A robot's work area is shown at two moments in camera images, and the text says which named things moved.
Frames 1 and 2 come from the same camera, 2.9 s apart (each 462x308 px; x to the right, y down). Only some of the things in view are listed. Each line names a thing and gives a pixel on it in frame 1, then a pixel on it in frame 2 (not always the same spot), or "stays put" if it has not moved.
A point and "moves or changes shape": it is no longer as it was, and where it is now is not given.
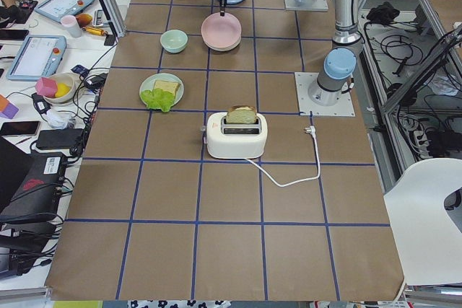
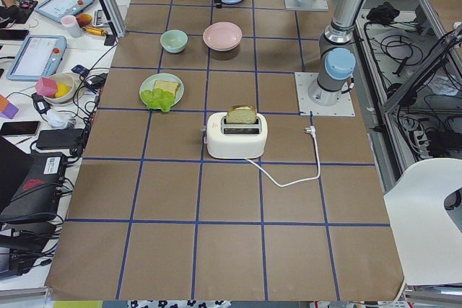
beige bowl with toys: [58, 88] stays put
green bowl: [174, 41] stays put
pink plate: [221, 33] moves or changes shape
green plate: [148, 83] stays put
